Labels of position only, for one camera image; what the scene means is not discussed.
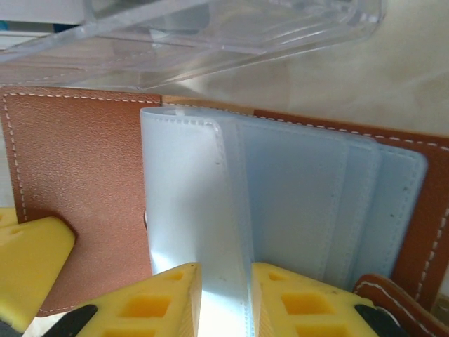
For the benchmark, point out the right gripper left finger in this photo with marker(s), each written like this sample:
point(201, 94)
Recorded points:
point(147, 309)

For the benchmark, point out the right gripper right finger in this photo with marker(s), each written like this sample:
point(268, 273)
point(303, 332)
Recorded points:
point(301, 309)

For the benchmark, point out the brown leather card holder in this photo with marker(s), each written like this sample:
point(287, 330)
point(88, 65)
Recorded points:
point(70, 158)

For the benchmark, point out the clear acrylic card stand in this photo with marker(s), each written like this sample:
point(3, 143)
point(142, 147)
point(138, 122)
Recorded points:
point(245, 31)

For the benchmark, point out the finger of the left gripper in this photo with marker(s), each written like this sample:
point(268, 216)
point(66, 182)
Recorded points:
point(7, 217)
point(31, 259)

